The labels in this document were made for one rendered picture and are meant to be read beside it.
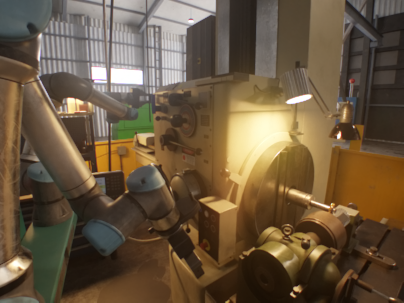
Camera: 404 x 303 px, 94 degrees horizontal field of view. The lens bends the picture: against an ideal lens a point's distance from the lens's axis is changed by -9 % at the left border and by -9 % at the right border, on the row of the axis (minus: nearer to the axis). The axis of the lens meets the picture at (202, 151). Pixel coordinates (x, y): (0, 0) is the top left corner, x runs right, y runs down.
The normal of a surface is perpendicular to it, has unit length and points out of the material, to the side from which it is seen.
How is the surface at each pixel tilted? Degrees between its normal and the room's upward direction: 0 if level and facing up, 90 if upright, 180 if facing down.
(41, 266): 0
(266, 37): 90
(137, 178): 25
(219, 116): 90
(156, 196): 88
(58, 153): 92
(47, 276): 0
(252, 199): 81
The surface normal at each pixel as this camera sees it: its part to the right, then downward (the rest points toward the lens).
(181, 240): -0.27, -0.82
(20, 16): 0.76, 0.00
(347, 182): -0.81, 0.12
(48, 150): 0.44, 0.33
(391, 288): 0.00, -0.98
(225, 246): 0.59, 0.17
